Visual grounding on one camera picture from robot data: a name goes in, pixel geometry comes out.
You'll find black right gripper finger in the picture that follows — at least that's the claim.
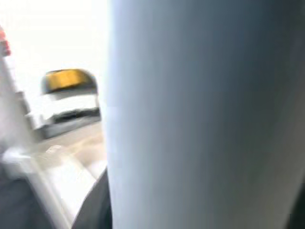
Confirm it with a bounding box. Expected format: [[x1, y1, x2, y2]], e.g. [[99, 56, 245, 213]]
[[71, 168, 113, 229]]

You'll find white plastic table leg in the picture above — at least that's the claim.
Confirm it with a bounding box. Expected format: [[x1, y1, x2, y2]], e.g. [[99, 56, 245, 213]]
[[103, 0, 305, 229]]

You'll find yellow backed chair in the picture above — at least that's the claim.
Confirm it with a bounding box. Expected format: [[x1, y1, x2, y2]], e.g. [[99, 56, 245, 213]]
[[40, 68, 101, 120]]

